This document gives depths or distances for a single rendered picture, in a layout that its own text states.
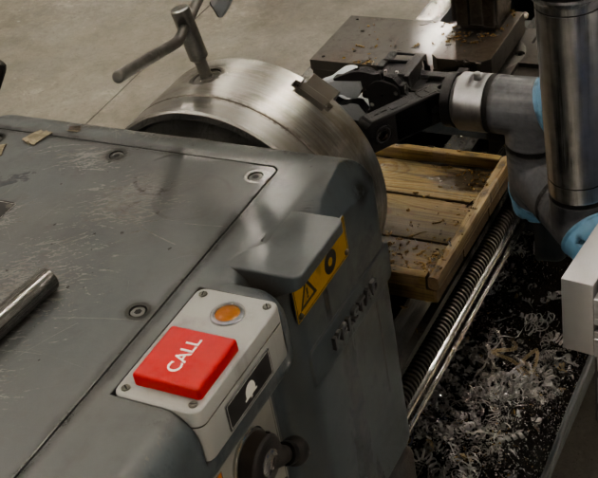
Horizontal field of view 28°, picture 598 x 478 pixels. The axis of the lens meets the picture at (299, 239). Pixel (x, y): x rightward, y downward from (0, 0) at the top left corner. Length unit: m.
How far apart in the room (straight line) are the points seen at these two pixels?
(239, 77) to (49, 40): 3.38
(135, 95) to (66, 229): 3.02
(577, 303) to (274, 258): 0.33
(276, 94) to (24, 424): 0.55
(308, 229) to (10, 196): 0.31
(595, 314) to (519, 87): 0.40
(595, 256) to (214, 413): 0.46
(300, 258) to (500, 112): 0.55
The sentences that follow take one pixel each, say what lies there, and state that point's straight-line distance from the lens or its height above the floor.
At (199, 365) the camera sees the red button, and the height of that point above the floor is 1.27.
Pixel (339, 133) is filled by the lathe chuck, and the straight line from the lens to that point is 1.32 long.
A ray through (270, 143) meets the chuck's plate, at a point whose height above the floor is 1.21.
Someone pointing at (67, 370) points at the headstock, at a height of 1.25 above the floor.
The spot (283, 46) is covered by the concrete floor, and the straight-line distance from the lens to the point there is 4.24.
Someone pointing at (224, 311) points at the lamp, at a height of 1.26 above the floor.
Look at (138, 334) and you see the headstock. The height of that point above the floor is 1.25.
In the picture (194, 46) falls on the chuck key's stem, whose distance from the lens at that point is 1.34.
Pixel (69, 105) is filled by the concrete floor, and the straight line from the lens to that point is 4.16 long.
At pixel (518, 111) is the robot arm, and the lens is 1.48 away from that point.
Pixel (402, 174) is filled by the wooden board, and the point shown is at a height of 0.88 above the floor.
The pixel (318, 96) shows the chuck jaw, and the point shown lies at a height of 1.20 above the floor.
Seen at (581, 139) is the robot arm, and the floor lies 1.13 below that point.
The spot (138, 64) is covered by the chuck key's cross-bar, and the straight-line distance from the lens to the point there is 1.16.
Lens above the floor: 1.84
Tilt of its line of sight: 35 degrees down
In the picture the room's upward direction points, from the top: 11 degrees counter-clockwise
